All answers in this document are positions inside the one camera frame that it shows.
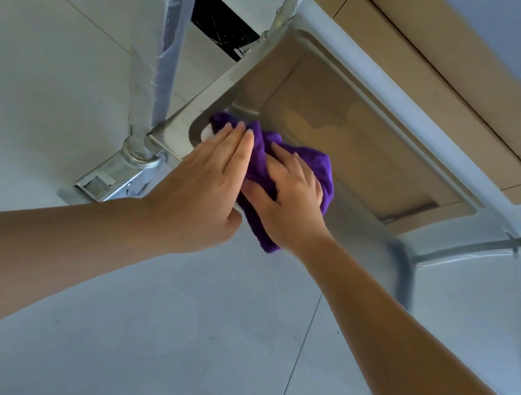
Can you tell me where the person's left hand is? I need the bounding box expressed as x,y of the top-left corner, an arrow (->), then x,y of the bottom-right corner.
134,120 -> 270,259

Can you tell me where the person's right hand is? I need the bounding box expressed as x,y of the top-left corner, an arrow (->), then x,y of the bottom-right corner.
235,136 -> 337,261

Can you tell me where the purple microfibre cloth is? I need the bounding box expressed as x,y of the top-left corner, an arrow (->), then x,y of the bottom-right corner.
208,97 -> 343,259

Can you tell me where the person's left forearm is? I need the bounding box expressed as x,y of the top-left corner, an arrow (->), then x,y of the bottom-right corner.
0,186 -> 176,330

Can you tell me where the person's right forearm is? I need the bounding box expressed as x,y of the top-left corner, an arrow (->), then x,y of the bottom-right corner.
291,213 -> 501,395

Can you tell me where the light wooden cabinet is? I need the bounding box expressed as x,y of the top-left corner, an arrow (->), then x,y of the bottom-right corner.
312,0 -> 521,242

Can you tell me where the steel caster bracket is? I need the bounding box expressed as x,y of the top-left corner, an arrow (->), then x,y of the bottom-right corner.
52,142 -> 178,210

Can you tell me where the plastic-wrapped steel cart post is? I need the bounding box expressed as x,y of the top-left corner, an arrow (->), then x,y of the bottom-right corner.
109,0 -> 226,164

